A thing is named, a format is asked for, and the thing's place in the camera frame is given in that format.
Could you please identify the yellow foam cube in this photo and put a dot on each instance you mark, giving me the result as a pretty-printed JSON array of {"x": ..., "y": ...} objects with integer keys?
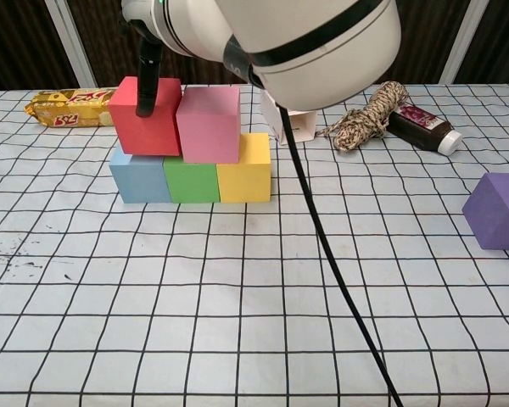
[{"x": 246, "y": 178}]

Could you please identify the green foam cube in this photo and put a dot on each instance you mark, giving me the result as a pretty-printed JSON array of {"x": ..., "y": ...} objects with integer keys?
[{"x": 191, "y": 182}]

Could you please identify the pink foam cube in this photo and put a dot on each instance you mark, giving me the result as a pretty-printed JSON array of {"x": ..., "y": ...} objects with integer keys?
[{"x": 208, "y": 131}]

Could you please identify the light blue foam cube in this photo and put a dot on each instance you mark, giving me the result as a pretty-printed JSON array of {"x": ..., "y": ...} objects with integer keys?
[{"x": 140, "y": 182}]

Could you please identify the red foam cube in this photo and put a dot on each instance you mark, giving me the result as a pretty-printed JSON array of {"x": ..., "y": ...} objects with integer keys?
[{"x": 152, "y": 131}]

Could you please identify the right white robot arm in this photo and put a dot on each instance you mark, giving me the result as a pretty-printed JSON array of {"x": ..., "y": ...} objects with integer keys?
[{"x": 301, "y": 42}]

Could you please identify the purple foam cube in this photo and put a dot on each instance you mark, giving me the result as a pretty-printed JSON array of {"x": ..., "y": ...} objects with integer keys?
[{"x": 500, "y": 216}]

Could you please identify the white carton box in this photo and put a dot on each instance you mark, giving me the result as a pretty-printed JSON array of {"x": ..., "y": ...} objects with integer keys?
[{"x": 303, "y": 125}]

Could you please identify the white black checkered tablecloth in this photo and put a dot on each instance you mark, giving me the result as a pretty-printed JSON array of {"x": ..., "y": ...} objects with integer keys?
[{"x": 195, "y": 297}]

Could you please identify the dark juice bottle white cap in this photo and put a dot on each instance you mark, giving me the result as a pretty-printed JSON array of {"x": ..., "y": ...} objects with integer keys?
[{"x": 420, "y": 125}]

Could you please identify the gold snack package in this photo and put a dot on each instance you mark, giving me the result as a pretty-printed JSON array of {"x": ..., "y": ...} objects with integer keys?
[{"x": 72, "y": 110}]

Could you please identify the dark brown ribbed panel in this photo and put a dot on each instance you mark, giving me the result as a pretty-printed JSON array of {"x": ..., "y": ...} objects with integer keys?
[
  {"x": 424, "y": 42},
  {"x": 106, "y": 51},
  {"x": 505, "y": 42},
  {"x": 12, "y": 42}
]

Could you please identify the white partition frame post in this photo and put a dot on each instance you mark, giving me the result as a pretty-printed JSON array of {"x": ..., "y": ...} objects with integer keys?
[
  {"x": 466, "y": 42},
  {"x": 70, "y": 38}
]

